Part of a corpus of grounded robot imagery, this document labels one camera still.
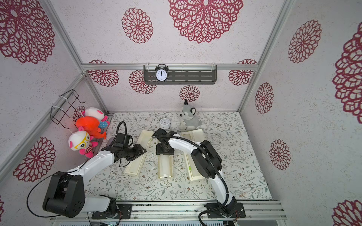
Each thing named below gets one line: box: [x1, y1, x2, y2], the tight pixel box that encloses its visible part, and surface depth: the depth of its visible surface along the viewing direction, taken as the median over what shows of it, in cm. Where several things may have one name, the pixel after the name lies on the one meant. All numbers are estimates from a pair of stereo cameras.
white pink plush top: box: [82, 106, 105, 122], surface depth 97 cm
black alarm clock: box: [155, 63, 169, 83], surface depth 92 cm
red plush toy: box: [76, 115, 107, 140], surface depth 90 cm
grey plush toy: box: [178, 98, 199, 132], surface depth 99 cm
